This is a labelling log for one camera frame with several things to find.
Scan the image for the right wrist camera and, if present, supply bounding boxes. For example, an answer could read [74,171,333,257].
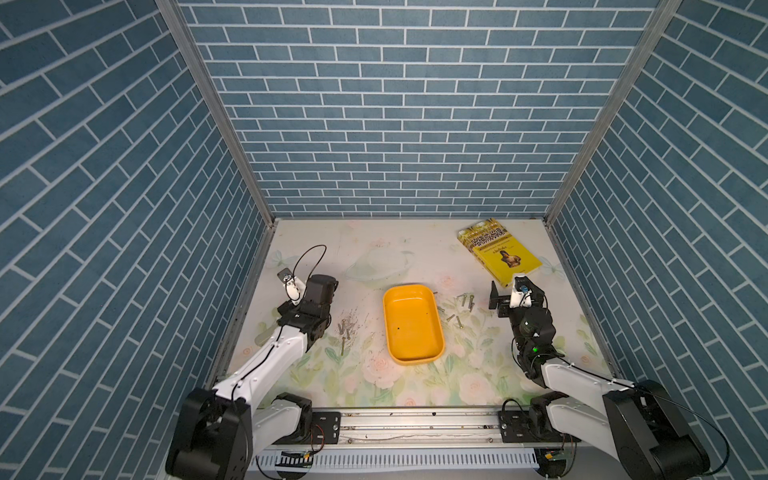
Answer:
[509,276,532,308]

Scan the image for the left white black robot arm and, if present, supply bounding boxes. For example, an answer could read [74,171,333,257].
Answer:
[165,274,338,479]

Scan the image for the aluminium mounting rail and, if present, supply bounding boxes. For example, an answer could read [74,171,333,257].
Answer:
[251,405,661,451]

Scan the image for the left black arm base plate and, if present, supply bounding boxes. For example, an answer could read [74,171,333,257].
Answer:
[277,411,342,448]

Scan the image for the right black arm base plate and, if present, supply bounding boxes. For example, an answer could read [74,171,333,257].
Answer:
[497,410,581,444]

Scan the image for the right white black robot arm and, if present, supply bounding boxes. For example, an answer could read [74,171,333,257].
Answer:
[489,275,732,479]

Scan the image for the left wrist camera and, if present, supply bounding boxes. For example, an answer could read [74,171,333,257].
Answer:
[277,268,305,305]

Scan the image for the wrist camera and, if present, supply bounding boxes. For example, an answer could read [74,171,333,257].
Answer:
[277,268,305,305]
[509,276,532,308]

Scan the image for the placed silver screws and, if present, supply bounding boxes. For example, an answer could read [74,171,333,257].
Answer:
[337,309,359,356]
[437,293,480,330]

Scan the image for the yellow plastic storage tray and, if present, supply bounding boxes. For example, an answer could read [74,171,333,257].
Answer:
[382,284,446,366]

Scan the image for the yellow paperback book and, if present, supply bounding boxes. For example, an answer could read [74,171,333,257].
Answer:
[457,219,542,287]

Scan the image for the white slotted cable duct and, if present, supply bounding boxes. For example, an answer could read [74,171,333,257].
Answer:
[249,448,539,474]

